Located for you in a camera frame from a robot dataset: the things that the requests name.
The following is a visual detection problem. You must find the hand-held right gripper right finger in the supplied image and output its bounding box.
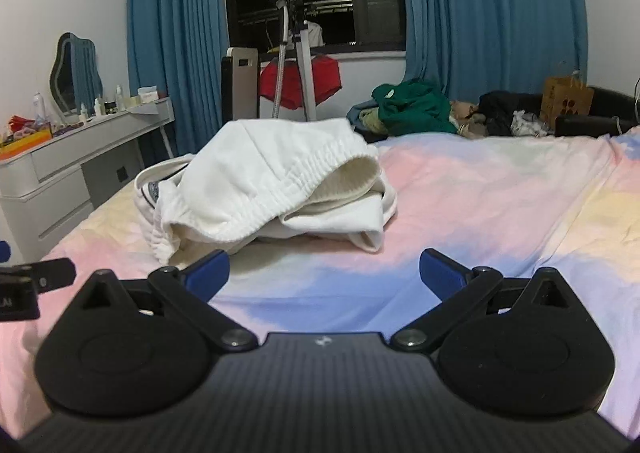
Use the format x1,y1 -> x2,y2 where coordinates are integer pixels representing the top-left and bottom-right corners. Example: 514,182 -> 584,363
390,248 -> 582,354

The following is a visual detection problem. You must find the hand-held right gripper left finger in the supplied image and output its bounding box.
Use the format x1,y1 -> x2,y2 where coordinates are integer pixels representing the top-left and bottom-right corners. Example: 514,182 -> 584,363
75,249 -> 259,352

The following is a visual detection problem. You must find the white zip jacket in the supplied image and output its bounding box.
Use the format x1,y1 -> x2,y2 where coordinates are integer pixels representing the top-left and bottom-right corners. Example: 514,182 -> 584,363
133,118 -> 398,270

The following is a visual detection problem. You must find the pastel patterned bedsheet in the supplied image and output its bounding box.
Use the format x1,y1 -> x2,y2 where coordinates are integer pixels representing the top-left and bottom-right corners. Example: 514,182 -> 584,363
0,125 -> 640,439

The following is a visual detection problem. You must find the white dressing table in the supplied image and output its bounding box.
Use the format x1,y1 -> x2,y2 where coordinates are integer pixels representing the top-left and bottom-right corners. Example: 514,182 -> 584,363
0,97 -> 176,264

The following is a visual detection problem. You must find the orange box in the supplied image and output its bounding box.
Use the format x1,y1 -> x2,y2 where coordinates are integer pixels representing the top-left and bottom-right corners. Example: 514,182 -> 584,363
0,128 -> 53,150

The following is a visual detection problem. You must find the beige clothing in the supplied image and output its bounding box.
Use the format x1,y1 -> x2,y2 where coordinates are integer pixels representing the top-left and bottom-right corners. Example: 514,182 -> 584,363
450,100 -> 488,138

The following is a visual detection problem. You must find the green garment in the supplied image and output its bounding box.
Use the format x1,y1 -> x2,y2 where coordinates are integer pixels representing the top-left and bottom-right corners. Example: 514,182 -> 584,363
371,79 -> 458,136

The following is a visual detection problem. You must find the beige air purifier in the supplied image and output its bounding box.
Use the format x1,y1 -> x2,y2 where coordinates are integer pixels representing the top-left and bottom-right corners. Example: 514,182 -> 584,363
221,47 -> 261,122

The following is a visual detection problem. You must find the wavy framed mirror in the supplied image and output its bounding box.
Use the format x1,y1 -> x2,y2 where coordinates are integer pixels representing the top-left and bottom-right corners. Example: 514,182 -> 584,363
48,32 -> 104,116

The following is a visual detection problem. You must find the brown paper bag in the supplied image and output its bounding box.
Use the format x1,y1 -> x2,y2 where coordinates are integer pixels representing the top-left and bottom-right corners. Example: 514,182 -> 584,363
540,73 -> 595,130

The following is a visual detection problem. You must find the red hanging garment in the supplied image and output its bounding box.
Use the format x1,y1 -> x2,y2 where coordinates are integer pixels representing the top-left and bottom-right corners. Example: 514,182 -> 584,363
258,55 -> 343,110

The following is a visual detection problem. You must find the blue curtain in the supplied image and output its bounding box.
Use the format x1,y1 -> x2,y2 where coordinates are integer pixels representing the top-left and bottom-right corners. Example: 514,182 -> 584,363
126,0 -> 231,168
400,0 -> 588,106

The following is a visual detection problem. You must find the metal tripod stand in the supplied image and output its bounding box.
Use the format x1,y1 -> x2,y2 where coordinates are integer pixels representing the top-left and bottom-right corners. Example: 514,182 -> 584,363
285,0 -> 321,122

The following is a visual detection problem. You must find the white hanging shirt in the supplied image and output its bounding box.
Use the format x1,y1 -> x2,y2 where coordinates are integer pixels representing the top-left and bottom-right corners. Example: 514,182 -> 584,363
302,20 -> 325,48

